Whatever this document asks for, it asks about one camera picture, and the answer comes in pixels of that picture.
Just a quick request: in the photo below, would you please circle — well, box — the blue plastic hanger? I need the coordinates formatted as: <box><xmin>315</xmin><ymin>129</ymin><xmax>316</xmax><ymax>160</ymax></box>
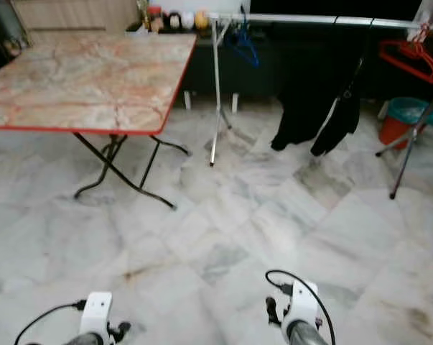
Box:
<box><xmin>227</xmin><ymin>7</ymin><xmax>260</xmax><ymax>69</ymax></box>

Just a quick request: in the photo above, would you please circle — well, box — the red plastic hanger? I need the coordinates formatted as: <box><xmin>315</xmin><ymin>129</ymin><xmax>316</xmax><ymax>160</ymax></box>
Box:
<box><xmin>378</xmin><ymin>25</ymin><xmax>433</xmax><ymax>80</ymax></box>
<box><xmin>384</xmin><ymin>30</ymin><xmax>433</xmax><ymax>86</ymax></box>

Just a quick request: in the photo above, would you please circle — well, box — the black shirt with green logo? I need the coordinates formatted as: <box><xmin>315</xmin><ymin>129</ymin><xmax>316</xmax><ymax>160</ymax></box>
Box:
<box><xmin>270</xmin><ymin>43</ymin><xmax>364</xmax><ymax>157</ymax></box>

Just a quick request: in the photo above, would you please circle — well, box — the red bucket with teal bag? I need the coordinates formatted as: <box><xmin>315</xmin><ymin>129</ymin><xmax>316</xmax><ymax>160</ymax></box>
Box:
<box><xmin>378</xmin><ymin>97</ymin><xmax>433</xmax><ymax>150</ymax></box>

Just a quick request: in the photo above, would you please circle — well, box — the marble top folding table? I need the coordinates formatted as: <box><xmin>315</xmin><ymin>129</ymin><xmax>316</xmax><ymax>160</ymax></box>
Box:
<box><xmin>0</xmin><ymin>31</ymin><xmax>197</xmax><ymax>211</ymax></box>

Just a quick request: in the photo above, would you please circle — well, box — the silver metal clothes rack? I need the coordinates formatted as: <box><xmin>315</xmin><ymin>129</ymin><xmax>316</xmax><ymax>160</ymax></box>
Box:
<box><xmin>208</xmin><ymin>12</ymin><xmax>433</xmax><ymax>201</ymax></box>

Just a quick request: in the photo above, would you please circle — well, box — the orange round toy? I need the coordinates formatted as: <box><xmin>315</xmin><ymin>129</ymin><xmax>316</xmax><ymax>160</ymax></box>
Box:
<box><xmin>194</xmin><ymin>10</ymin><xmax>209</xmax><ymax>31</ymax></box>

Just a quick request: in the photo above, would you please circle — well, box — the white round toy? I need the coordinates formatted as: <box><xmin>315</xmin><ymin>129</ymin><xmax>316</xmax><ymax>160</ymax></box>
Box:
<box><xmin>180</xmin><ymin>11</ymin><xmax>195</xmax><ymax>31</ymax></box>

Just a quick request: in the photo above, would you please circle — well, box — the jar with red lid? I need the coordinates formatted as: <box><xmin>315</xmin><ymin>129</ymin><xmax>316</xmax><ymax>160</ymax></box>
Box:
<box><xmin>146</xmin><ymin>6</ymin><xmax>164</xmax><ymax>33</ymax></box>

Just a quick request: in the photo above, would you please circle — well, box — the dark metal shelf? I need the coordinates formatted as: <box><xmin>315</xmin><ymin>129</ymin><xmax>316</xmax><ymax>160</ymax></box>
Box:
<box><xmin>0</xmin><ymin>0</ymin><xmax>23</xmax><ymax>58</ymax></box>

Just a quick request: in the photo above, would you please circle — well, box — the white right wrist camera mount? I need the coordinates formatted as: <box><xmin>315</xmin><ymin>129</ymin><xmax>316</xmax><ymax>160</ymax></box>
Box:
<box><xmin>282</xmin><ymin>280</ymin><xmax>319</xmax><ymax>330</ymax></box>

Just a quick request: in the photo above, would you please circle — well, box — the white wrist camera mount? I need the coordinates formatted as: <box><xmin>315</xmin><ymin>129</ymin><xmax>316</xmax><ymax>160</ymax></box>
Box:
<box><xmin>282</xmin><ymin>280</ymin><xmax>319</xmax><ymax>330</ymax></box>
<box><xmin>82</xmin><ymin>291</ymin><xmax>113</xmax><ymax>339</ymax></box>

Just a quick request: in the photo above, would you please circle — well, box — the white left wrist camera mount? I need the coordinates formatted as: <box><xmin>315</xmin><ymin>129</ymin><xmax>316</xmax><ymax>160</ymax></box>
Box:
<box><xmin>82</xmin><ymin>291</ymin><xmax>113</xmax><ymax>339</ymax></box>

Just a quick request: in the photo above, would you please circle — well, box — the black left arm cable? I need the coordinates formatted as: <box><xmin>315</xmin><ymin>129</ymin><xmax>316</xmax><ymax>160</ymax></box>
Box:
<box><xmin>14</xmin><ymin>300</ymin><xmax>88</xmax><ymax>345</ymax></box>

